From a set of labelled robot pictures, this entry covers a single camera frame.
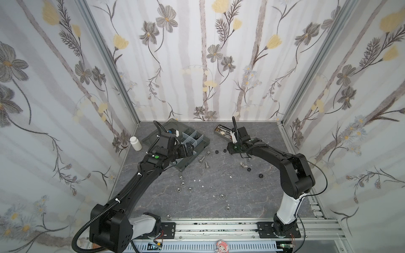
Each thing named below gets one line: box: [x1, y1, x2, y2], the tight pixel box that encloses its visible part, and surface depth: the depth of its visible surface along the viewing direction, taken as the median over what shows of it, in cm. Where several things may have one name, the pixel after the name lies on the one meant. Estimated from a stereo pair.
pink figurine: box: [215, 239, 229, 253], surface depth 69 cm
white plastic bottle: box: [129, 135, 143, 152], surface depth 100 cm
